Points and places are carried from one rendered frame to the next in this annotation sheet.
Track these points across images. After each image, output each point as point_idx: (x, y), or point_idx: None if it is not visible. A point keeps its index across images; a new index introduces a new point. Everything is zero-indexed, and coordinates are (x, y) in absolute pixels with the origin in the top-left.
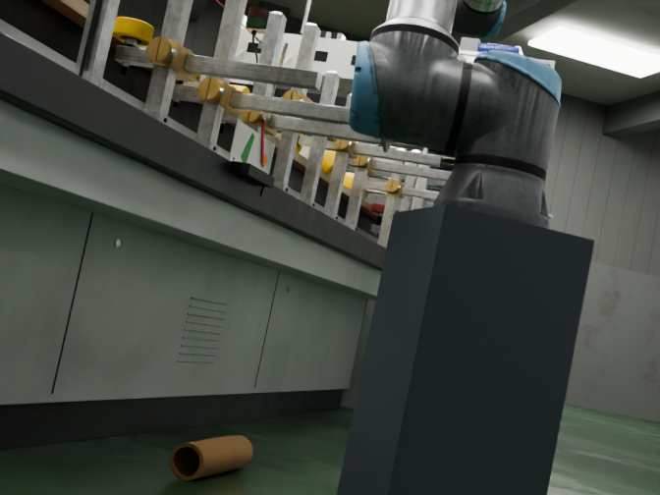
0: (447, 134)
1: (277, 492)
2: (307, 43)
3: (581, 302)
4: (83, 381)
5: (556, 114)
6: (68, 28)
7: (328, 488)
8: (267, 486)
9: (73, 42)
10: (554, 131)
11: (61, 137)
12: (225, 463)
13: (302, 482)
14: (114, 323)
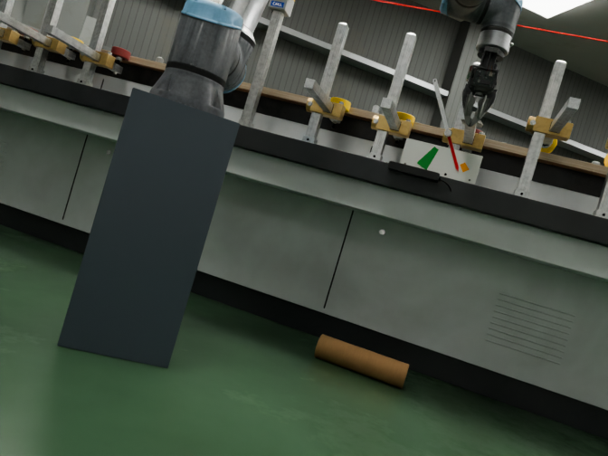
0: None
1: (344, 381)
2: (550, 77)
3: (120, 129)
4: (356, 311)
5: (189, 23)
6: None
7: (413, 412)
8: (358, 383)
9: (325, 120)
10: (191, 34)
11: None
12: (353, 361)
13: (409, 404)
14: (386, 284)
